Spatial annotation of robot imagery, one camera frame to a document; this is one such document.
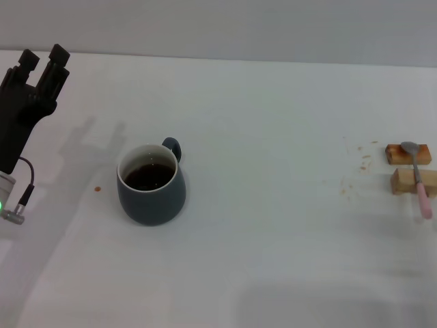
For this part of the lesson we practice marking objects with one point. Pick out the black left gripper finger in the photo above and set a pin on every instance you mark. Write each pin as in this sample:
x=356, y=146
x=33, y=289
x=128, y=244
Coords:
x=29, y=61
x=54, y=73

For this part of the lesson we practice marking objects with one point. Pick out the brown stained wooden block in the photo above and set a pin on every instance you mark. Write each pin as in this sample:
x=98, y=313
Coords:
x=396, y=155

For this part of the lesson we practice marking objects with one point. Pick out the grey cup with coffee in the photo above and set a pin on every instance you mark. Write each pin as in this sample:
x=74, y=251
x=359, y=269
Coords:
x=150, y=201

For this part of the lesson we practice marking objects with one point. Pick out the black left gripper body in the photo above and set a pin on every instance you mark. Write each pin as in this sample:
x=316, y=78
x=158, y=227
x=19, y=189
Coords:
x=20, y=116

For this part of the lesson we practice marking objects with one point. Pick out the light notched wooden block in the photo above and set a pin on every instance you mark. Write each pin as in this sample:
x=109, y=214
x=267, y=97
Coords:
x=403, y=181

